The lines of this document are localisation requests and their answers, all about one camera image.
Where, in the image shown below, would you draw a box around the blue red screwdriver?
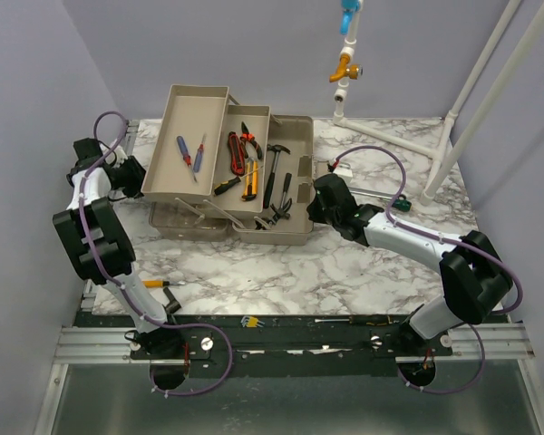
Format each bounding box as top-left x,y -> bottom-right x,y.
192,132 -> 207,173

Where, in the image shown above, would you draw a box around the chrome ratchet wrench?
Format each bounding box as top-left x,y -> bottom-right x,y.
349,187 -> 394,200

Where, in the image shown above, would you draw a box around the black-handled claw hammer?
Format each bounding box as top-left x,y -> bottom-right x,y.
263,144 -> 291,209

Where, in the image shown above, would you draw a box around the green tape measure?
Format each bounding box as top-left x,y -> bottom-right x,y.
392,194 -> 413,212

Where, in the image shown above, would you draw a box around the translucent grey-brown toolbox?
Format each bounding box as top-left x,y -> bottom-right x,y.
142,84 -> 316,246

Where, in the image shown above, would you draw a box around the yellow black screwdriver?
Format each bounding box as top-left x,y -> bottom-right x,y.
213,169 -> 258,197

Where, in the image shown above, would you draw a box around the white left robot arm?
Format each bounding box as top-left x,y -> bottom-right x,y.
53,138 -> 183,358

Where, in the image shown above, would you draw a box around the black metal base rail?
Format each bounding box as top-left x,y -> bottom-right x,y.
74,313 -> 452,379

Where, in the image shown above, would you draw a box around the blue handled screwdriver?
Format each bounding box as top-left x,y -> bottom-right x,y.
176,136 -> 198,182

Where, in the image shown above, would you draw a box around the orange handled tool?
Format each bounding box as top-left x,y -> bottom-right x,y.
142,280 -> 186,288

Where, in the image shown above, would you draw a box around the red black utility knife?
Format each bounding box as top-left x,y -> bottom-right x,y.
227,131 -> 246,176

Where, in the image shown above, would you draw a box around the blue valve handle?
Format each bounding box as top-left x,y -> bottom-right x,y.
340,0 -> 362,35

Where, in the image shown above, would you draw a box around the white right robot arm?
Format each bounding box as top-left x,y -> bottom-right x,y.
306,173 -> 513,355

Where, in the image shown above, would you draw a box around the yellow black utility knife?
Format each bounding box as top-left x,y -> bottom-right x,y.
241,158 -> 258,202

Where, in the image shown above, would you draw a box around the orange black long-nose pliers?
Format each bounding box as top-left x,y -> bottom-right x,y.
240,121 -> 264,160

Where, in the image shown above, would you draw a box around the grey black wire stripper pliers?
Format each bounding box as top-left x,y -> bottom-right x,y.
254,216 -> 277,230

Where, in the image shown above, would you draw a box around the yellow hex key set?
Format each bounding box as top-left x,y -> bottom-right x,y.
240,315 -> 265,328

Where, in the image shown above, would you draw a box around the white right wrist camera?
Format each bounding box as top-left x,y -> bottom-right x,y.
332,163 -> 354,182

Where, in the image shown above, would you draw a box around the orange brass tap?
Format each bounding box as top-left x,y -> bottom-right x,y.
329,53 -> 363,82

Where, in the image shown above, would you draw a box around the aluminium extrusion frame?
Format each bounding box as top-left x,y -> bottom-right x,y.
31,120 -> 140,435

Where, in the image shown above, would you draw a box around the white PVC pipe frame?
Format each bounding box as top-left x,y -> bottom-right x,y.
332,1 -> 544,206

